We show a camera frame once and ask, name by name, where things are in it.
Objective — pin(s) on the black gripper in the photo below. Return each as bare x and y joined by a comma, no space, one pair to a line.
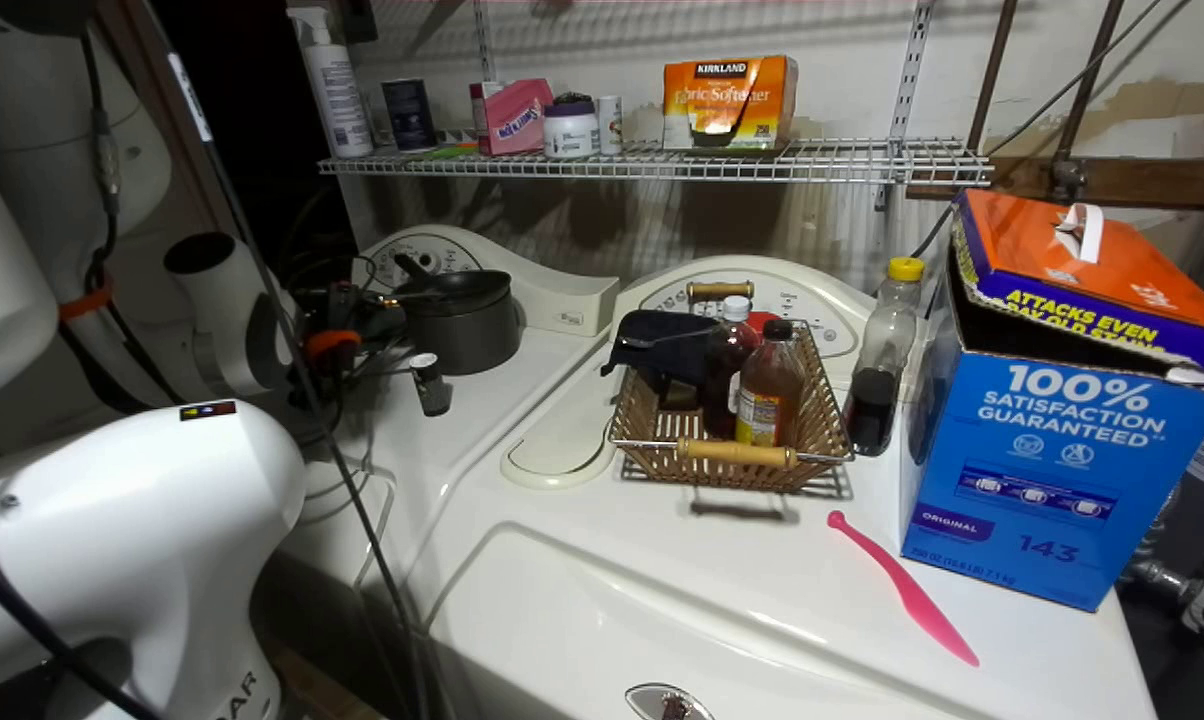
347,322

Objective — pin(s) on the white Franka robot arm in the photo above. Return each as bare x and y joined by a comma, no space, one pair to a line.
133,533

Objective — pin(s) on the black cooking pot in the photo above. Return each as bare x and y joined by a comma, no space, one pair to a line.
464,322

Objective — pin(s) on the small black shaker silver cap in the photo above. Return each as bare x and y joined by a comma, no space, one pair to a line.
428,389

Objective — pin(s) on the dark cylindrical can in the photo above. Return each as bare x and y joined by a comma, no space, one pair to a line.
411,115

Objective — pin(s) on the white washing machine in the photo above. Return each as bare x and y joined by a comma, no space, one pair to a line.
567,315

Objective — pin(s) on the tall white plastic bottle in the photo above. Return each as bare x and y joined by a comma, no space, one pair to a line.
341,93

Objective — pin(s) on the pink cardboard box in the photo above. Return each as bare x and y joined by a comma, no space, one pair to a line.
512,120

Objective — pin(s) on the white jar dark lid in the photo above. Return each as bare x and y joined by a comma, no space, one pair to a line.
571,130

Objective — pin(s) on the black plastic item in basket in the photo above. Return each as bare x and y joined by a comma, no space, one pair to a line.
665,348

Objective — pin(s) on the red capped sauce bottle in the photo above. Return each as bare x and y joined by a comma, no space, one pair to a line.
748,333

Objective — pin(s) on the brown bottle yellow label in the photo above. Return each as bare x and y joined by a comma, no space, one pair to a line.
764,385

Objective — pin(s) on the orange yellow cardboard box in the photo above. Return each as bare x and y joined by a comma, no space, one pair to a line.
726,106

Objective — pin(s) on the white dryer machine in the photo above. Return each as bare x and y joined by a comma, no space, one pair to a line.
707,601

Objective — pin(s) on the dark liquid bottle yellow cap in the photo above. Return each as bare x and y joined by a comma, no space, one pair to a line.
881,361

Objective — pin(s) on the pink plastic spatula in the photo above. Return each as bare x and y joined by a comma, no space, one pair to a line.
911,593

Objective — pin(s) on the blue detergent box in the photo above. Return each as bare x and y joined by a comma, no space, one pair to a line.
1052,466

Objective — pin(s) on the metal shelf upright rail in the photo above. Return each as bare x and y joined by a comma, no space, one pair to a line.
911,81
480,37

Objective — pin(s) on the metal pipe frame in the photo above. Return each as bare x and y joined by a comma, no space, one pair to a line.
1079,106

